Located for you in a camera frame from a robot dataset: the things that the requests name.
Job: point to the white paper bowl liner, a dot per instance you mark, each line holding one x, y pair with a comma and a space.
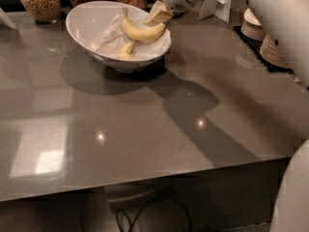
110, 41

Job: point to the yellow banana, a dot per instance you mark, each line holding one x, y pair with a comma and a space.
125, 52
140, 34

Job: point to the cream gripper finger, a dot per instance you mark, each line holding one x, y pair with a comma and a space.
159, 13

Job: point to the white card left edge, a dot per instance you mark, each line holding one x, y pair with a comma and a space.
5, 20

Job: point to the back stack paper bowls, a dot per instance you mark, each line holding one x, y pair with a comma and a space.
251, 27

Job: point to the leftmost glass cereal jar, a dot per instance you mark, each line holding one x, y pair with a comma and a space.
43, 11

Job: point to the large white tilted bowl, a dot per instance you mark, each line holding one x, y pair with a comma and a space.
87, 20

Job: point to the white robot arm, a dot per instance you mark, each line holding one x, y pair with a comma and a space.
287, 22

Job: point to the black rubber mat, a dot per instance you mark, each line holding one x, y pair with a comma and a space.
255, 48

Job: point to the white folded sign card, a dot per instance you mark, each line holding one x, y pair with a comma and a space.
218, 8

